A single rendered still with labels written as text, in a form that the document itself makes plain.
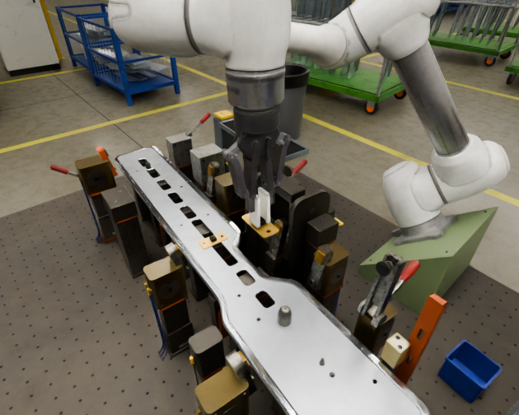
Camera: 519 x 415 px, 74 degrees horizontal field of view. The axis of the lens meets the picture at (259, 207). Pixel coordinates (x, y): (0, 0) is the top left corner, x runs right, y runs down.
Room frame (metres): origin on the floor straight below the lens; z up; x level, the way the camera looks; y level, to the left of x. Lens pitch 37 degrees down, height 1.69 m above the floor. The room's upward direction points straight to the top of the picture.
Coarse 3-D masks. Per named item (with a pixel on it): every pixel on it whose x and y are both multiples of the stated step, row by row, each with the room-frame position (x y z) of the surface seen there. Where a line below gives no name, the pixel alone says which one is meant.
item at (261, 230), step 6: (246, 216) 0.56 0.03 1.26; (246, 222) 0.54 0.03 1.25; (264, 222) 0.53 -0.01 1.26; (270, 222) 0.54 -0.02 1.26; (258, 228) 0.52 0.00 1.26; (264, 228) 0.52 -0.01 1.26; (270, 228) 0.52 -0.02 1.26; (276, 228) 0.52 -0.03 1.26; (264, 234) 0.50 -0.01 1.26; (270, 234) 0.50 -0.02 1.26
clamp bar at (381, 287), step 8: (384, 256) 0.49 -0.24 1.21; (392, 256) 0.49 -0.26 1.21; (376, 264) 0.47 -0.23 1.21; (384, 264) 0.46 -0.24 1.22; (392, 264) 0.47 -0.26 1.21; (400, 264) 0.46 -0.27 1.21; (384, 272) 0.45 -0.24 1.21; (392, 272) 0.47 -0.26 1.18; (400, 272) 0.47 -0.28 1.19; (376, 280) 0.48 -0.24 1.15; (384, 280) 0.48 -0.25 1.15; (392, 280) 0.46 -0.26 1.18; (376, 288) 0.48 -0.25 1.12; (384, 288) 0.47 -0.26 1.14; (392, 288) 0.46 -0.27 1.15; (368, 296) 0.48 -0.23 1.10; (376, 296) 0.47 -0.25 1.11; (384, 296) 0.45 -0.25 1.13; (368, 304) 0.47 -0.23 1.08; (376, 304) 0.47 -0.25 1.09; (384, 304) 0.45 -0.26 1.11; (376, 312) 0.45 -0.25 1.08
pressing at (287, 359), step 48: (144, 192) 1.03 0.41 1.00; (192, 192) 1.03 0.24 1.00; (192, 240) 0.77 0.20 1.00; (240, 240) 0.77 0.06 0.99; (240, 288) 0.59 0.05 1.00; (288, 288) 0.59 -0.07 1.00; (240, 336) 0.45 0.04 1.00; (288, 336) 0.45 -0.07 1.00; (336, 336) 0.45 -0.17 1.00; (288, 384) 0.34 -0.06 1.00; (336, 384) 0.34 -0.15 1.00; (384, 384) 0.34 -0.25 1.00
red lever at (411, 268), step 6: (408, 264) 0.53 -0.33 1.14; (414, 264) 0.53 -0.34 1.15; (408, 270) 0.52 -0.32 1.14; (414, 270) 0.52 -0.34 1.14; (402, 276) 0.51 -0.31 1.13; (408, 276) 0.51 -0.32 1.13; (402, 282) 0.50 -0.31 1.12; (396, 288) 0.50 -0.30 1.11; (372, 306) 0.47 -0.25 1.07; (372, 312) 0.46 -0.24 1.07
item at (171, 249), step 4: (168, 244) 0.65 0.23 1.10; (172, 244) 0.64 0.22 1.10; (168, 248) 0.63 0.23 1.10; (172, 248) 0.63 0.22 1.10; (176, 248) 0.64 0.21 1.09; (168, 252) 0.62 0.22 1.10; (172, 252) 0.62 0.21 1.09; (176, 252) 0.63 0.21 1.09; (180, 252) 0.64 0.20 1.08; (172, 256) 0.62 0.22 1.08; (176, 256) 0.62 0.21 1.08; (180, 256) 0.64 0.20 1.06; (172, 260) 0.63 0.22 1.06; (176, 260) 0.62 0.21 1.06; (180, 260) 0.63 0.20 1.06; (176, 264) 0.62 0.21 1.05; (184, 264) 0.63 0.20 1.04; (184, 268) 0.63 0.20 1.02; (188, 268) 0.65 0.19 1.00; (184, 272) 0.63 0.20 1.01; (188, 272) 0.64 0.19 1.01; (188, 276) 0.64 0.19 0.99
